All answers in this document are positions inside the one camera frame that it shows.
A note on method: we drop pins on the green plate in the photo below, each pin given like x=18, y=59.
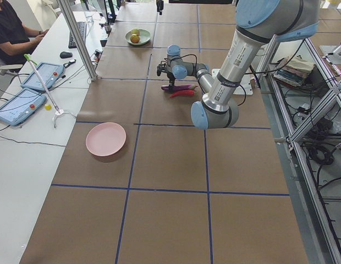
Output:
x=145, y=36

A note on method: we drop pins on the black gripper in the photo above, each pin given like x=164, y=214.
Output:
x=171, y=75

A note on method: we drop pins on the black camera on mount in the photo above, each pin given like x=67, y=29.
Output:
x=160, y=6

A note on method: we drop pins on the lower blue teach pendant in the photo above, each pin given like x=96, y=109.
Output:
x=22, y=105

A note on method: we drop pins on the blue teach pendant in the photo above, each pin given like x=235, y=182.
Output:
x=22, y=105
x=49, y=73

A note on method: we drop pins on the stack of books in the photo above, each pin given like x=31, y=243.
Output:
x=295, y=72

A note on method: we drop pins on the red chili pepper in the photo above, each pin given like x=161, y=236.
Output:
x=186, y=93

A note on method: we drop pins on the aluminium frame rack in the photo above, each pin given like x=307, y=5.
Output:
x=308, y=123

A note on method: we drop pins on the purple eggplant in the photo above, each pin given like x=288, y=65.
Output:
x=175, y=88

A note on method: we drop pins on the upper blue teach pendant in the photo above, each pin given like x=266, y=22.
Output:
x=49, y=73

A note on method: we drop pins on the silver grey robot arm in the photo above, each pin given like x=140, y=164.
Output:
x=257, y=22

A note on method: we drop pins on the red yellow pomegranate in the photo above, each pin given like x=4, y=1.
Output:
x=134, y=39

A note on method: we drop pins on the white stand with rod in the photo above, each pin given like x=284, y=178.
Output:
x=59, y=112

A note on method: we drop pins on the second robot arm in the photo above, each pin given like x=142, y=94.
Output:
x=332, y=53

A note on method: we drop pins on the person in black shirt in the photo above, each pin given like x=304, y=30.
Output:
x=16, y=39

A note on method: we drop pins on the black computer mouse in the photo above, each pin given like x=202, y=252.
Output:
x=65, y=54

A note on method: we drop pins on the aluminium frame post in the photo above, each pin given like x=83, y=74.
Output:
x=83, y=24

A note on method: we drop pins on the pink plate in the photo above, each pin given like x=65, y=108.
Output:
x=105, y=139

